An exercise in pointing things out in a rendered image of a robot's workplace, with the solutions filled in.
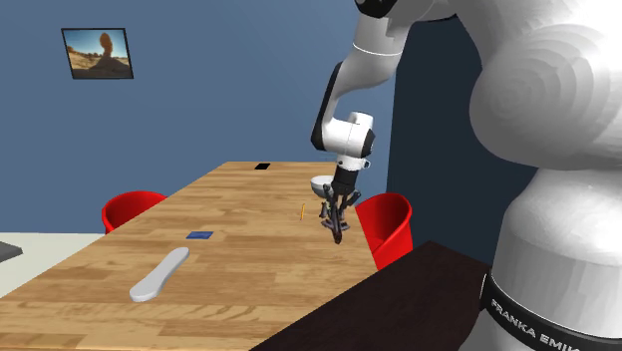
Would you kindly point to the blue flat square card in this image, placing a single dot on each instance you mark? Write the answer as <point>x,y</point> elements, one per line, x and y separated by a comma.
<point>199,235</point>

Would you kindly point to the orange pencil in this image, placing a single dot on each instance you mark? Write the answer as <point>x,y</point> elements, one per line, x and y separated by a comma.
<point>302,212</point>

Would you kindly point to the wooden table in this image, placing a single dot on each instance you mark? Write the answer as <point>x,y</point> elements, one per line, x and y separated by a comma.
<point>233,272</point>

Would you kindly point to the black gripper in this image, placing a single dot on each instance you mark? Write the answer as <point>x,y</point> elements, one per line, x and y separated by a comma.
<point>346,179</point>

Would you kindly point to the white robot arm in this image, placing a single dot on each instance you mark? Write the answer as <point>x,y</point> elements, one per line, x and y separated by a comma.
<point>549,146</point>

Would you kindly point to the white bowl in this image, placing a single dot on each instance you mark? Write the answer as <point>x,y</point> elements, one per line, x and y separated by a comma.
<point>320,185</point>

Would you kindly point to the long flat grey-white object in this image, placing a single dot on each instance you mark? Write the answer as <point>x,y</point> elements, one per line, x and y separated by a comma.
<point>158,275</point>

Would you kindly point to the red chair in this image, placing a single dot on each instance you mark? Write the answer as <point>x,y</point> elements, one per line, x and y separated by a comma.
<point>127,206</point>
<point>388,226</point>

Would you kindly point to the black flat phone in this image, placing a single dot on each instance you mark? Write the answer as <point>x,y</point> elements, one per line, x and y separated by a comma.
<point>262,166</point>

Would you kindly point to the dark brown robot stand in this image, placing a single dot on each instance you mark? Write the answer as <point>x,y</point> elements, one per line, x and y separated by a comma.
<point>388,306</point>

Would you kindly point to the framed desert rock picture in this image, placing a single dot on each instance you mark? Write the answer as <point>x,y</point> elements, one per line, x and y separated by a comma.
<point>98,53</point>

